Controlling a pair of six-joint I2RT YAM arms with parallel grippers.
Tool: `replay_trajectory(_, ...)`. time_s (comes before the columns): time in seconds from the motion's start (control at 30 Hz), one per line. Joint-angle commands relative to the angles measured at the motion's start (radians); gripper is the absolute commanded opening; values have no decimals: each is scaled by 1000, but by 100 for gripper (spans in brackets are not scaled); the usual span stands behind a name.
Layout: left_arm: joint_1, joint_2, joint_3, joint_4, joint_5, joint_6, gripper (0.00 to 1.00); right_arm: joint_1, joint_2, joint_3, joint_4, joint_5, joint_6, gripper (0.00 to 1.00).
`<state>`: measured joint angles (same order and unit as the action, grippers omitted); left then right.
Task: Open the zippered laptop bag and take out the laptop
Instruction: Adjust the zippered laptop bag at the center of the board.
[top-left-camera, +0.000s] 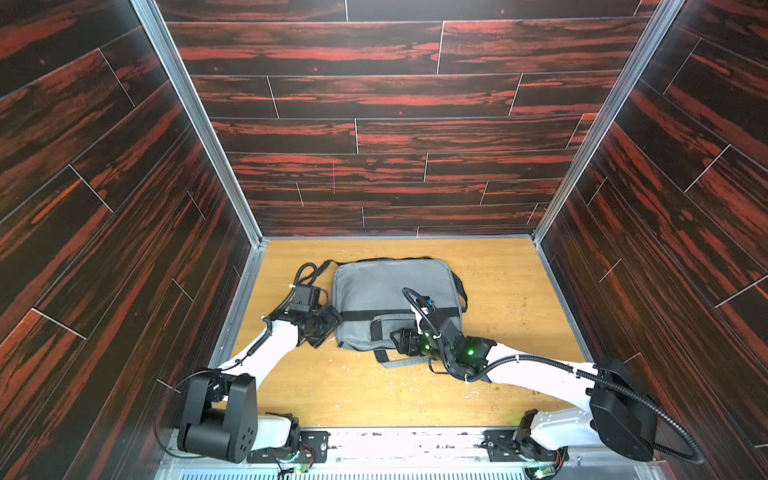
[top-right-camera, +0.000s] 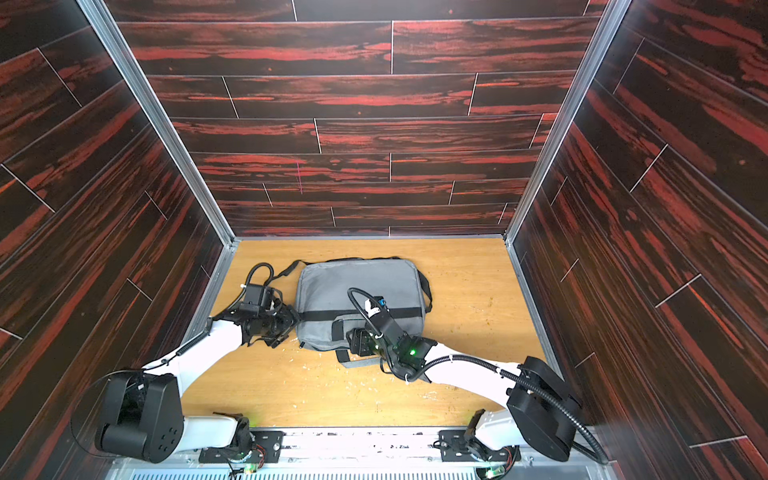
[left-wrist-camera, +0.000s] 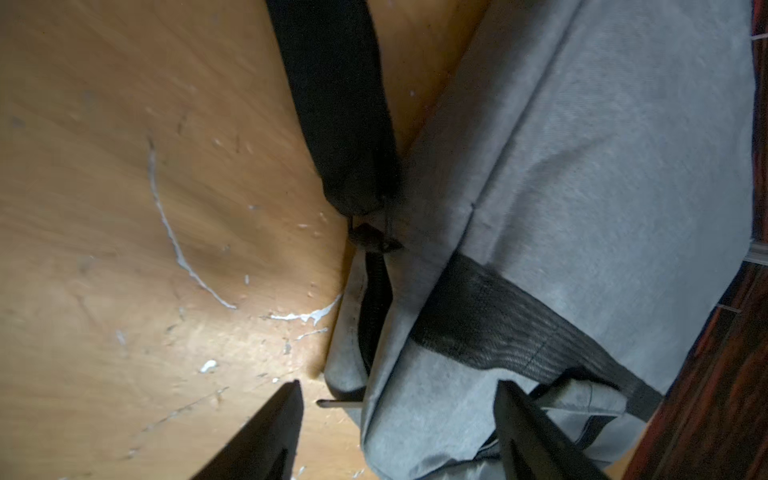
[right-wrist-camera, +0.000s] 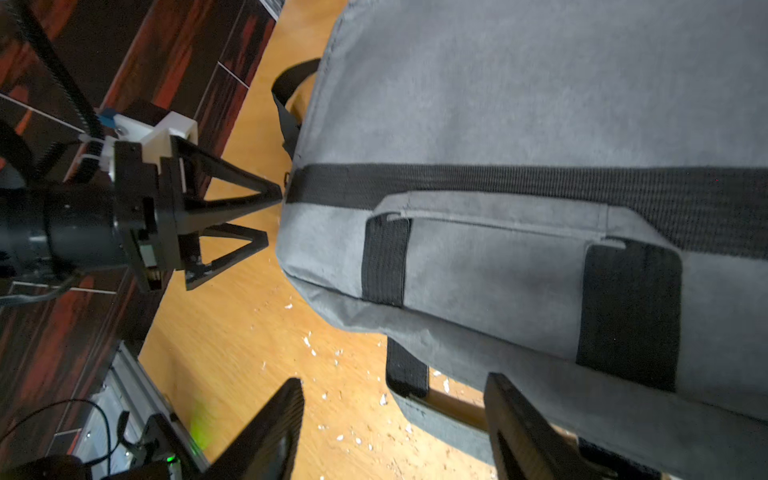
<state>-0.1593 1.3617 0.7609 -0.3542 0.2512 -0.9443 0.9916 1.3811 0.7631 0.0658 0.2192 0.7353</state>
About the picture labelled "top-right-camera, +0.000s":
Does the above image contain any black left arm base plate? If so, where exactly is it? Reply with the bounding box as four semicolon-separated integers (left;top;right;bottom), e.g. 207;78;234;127
198;429;285;465

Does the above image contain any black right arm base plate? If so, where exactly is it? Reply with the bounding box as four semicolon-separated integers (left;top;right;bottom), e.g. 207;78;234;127
432;429;521;463

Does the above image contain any aluminium front rail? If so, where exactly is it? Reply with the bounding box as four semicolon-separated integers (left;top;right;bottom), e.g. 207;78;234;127
107;427;617;479

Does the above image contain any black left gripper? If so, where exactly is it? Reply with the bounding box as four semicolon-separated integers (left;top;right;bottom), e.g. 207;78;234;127
259;303;307;346

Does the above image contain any grey zippered laptop bag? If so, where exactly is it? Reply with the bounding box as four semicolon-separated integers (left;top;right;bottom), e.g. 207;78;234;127
278;257;433;368

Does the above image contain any aluminium right corner post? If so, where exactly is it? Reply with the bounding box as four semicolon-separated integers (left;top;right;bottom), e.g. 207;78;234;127
505;0;632;254

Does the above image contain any aluminium corner post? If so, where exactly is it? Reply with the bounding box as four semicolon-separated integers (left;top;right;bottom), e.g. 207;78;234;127
505;0;632;254
76;0;236;249

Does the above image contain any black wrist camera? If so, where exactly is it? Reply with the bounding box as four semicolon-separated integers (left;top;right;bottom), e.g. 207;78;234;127
239;284;274;315
365;297;405;343

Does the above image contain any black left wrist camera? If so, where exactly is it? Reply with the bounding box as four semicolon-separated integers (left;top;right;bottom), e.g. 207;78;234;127
239;284;274;315

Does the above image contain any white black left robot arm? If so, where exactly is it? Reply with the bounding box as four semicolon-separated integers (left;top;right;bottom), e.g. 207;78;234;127
93;305;300;464

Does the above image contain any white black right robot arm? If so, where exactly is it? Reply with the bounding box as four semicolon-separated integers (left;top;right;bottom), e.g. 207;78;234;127
345;328;609;465

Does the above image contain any aluminium left corner post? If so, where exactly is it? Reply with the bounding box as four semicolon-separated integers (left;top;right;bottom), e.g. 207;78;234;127
76;0;236;249

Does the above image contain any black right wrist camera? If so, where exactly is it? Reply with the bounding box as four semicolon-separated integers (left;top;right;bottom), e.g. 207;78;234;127
365;297;405;343

